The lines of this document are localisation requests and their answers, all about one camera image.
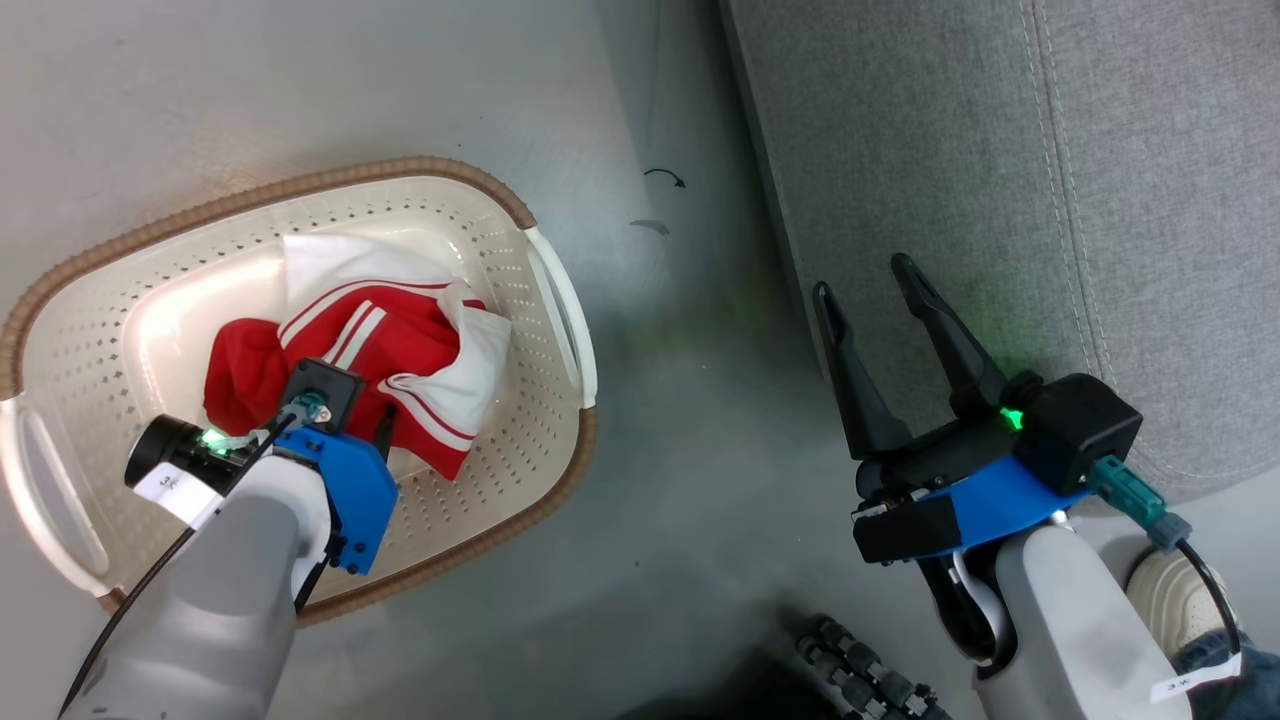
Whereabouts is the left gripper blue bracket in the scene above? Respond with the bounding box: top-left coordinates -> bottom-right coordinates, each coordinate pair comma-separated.
124,404 -> 399,578

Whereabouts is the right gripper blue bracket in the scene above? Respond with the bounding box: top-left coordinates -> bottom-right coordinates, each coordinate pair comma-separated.
811,252 -> 1093,566

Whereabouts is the red and white garment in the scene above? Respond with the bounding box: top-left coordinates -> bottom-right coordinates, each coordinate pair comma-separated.
203,233 -> 514,482

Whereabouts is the grey fabric sofa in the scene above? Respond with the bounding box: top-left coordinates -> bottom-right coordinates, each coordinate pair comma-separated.
718,0 -> 1280,504

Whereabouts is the cream perforated laundry basket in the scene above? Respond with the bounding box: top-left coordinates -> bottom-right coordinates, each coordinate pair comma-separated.
0,155 -> 600,629

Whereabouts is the white sneaker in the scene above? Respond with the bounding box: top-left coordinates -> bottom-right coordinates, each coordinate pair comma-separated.
1124,547 -> 1241,653

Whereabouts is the blue jeans leg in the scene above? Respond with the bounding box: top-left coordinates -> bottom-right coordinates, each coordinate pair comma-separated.
1170,630 -> 1280,720

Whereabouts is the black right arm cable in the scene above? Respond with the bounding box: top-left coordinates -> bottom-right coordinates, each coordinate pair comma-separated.
1088,455 -> 1244,663

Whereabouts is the black ribbed cable conduit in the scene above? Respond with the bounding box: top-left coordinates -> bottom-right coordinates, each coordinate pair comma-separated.
795,615 -> 953,720

